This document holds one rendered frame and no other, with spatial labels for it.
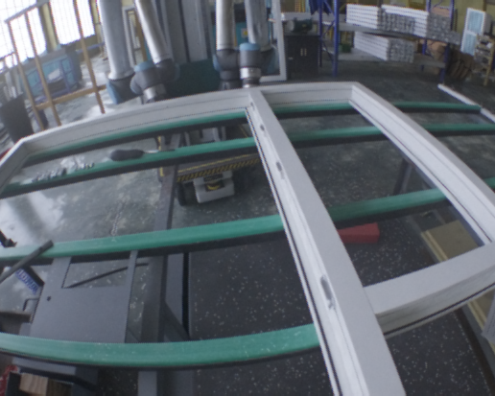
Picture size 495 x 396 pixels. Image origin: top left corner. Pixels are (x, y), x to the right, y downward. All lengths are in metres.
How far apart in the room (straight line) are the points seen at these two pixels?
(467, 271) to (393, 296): 0.15
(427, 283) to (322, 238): 0.17
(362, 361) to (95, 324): 0.41
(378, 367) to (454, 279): 0.18
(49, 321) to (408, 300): 0.60
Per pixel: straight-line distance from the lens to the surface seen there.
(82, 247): 0.63
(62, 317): 0.56
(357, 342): 0.34
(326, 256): 0.40
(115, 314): 0.50
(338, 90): 1.12
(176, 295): 0.83
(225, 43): 1.35
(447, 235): 0.98
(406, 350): 0.76
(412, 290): 0.40
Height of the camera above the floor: 1.25
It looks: 40 degrees down
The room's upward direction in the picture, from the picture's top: 6 degrees counter-clockwise
